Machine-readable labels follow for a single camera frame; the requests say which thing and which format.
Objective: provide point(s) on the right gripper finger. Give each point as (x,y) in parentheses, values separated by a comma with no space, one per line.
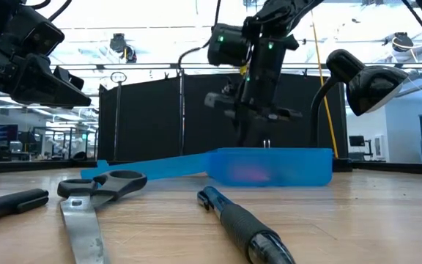
(243,132)
(259,133)

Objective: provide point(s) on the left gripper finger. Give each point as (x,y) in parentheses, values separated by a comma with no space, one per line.
(72,77)
(46,88)

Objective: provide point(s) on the black rubber-grip gel pen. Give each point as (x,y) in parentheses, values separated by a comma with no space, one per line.
(244,223)

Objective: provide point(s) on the matte black pen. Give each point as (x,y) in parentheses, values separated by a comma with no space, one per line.
(9,205)

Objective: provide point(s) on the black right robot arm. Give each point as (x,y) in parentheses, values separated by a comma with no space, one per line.
(266,22)

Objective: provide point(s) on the blue translucent supply box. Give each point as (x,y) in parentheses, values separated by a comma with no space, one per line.
(299,166)

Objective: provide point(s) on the black ceiling-mounted device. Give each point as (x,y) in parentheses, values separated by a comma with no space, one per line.
(402,41)
(117,42)

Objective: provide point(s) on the background computer monitor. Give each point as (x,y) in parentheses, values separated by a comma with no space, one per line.
(357,141)
(5,132)

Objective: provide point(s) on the black backdrop panel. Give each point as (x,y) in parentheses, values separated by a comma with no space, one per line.
(148,121)

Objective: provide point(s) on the black desk lamp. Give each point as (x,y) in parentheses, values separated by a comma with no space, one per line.
(368,88)

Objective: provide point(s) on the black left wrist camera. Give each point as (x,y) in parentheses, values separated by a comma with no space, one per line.
(39,33)

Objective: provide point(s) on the black metal rig frame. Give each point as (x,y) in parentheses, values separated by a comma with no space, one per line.
(31,166)

